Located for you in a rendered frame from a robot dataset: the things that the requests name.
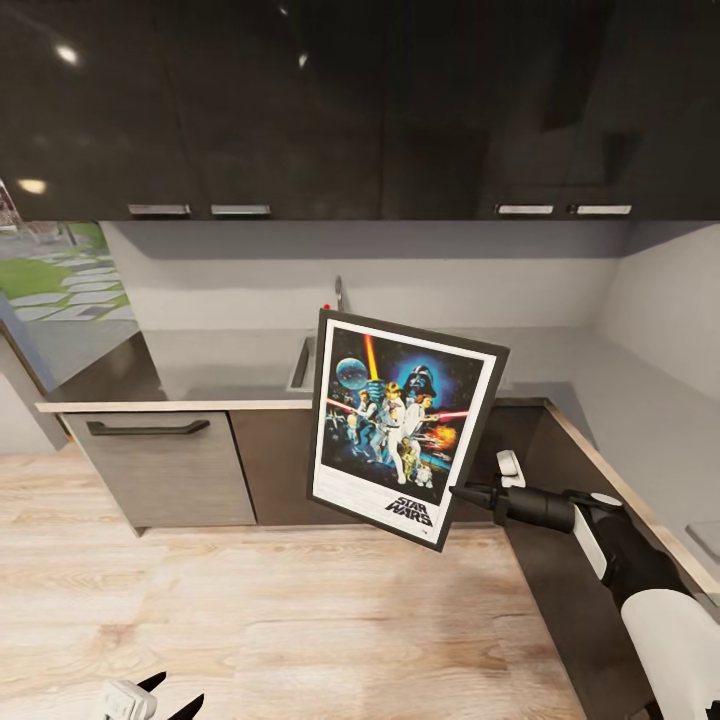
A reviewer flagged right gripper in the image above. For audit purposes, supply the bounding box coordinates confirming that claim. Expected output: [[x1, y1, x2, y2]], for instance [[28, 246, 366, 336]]
[[448, 473, 547, 526]]

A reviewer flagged poster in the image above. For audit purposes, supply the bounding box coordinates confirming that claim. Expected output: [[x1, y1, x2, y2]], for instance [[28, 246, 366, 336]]
[[306, 306, 511, 553]]

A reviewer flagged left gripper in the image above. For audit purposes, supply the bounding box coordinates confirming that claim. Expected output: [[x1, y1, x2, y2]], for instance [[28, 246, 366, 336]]
[[138, 673, 204, 720]]

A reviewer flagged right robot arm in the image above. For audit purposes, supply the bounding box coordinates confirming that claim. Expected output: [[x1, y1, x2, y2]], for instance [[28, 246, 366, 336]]
[[448, 449, 720, 720]]

